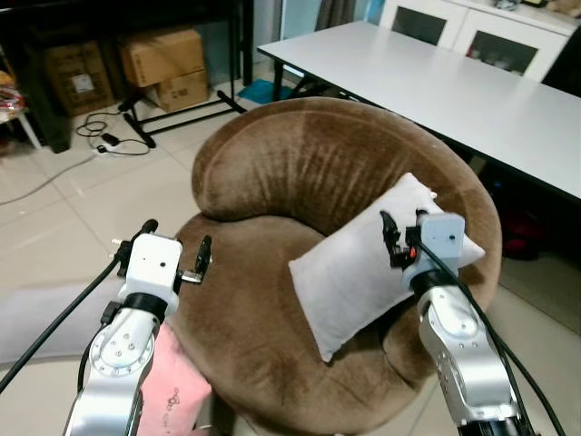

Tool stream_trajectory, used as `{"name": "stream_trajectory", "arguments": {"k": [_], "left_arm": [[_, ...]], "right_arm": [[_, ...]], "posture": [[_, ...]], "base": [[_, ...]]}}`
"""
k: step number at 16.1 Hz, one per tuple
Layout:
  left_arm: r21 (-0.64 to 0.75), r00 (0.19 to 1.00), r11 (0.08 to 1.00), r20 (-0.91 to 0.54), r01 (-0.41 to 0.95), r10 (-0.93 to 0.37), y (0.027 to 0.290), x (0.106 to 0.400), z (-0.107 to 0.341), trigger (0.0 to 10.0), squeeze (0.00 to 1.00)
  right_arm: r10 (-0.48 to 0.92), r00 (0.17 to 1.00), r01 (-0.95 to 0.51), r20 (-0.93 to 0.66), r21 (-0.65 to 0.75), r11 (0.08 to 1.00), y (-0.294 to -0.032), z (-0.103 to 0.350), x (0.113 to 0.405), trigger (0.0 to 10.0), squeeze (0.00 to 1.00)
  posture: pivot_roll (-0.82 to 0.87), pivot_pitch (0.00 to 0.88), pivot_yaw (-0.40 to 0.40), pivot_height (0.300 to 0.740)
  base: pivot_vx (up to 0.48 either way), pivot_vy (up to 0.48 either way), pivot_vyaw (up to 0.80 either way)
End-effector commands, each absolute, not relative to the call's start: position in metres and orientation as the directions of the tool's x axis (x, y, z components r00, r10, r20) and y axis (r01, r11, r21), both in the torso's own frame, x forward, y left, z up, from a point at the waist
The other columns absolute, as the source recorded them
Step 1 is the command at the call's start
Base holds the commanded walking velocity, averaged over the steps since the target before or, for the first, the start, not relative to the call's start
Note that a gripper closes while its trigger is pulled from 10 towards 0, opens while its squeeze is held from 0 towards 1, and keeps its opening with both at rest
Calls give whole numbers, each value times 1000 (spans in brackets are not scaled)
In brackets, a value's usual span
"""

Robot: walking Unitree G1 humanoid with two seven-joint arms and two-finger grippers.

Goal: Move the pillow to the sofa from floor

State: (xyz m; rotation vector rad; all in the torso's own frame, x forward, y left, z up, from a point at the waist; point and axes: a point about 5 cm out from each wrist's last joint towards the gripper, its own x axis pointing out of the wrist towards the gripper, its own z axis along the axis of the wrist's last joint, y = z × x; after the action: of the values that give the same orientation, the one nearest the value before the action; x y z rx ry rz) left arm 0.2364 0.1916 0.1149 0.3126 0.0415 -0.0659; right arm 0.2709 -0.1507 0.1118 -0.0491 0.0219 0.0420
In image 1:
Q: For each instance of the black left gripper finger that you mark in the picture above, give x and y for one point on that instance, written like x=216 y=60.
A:
x=147 y=228
x=204 y=254

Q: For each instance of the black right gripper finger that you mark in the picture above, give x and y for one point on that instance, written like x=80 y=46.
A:
x=388 y=227
x=422 y=214

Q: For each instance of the light grey pillow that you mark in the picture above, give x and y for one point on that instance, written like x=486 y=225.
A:
x=349 y=282

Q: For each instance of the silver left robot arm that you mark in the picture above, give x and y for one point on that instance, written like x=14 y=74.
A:
x=116 y=363

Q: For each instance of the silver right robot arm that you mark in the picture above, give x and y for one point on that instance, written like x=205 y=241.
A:
x=463 y=345

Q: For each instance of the brown round plush sofa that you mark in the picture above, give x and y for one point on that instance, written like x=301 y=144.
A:
x=290 y=173

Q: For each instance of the pink printed pillow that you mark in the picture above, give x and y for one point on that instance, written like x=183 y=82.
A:
x=172 y=395

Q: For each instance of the grey floor rug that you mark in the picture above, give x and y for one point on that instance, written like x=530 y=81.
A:
x=45 y=318

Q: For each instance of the blue floor mat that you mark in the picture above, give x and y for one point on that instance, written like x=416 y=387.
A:
x=265 y=91

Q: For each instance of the white power strip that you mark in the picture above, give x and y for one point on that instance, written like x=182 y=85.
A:
x=109 y=143

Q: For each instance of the red and black bag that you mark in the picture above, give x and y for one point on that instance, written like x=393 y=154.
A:
x=522 y=232

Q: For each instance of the white long table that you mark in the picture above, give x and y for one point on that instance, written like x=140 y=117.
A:
x=436 y=91

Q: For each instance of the small tan cardboard box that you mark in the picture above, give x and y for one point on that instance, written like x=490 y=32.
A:
x=182 y=93

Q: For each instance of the dark brown labelled cardboard box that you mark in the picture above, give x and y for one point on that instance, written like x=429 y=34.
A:
x=80 y=77

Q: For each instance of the large tan cardboard box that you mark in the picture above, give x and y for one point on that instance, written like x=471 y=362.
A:
x=163 y=56

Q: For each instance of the colourful fabric item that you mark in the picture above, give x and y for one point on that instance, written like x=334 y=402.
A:
x=9 y=95

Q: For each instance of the white glass-door cabinet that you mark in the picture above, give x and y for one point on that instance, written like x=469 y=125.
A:
x=495 y=32

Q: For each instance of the grey curtain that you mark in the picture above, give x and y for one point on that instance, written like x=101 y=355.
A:
x=336 y=11

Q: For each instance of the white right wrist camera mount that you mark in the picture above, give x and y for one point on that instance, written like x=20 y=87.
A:
x=442 y=241

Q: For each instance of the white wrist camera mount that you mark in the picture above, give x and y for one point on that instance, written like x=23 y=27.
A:
x=150 y=263
x=442 y=241

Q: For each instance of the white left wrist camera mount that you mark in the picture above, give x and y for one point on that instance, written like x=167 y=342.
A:
x=150 y=263

